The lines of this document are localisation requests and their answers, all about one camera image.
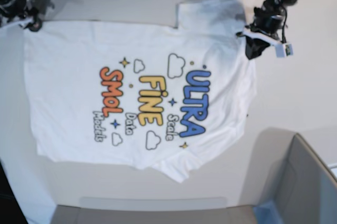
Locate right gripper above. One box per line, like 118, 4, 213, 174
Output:
5, 7, 43, 32

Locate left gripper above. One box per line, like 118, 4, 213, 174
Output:
235, 21, 283, 60

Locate white printed t-shirt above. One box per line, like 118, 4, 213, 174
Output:
24, 0, 256, 182

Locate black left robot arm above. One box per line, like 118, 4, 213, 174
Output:
236, 0, 298, 60

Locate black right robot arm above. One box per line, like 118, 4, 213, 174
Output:
1, 0, 43, 32

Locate grey storage bin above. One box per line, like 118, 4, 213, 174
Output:
253, 134, 336, 223

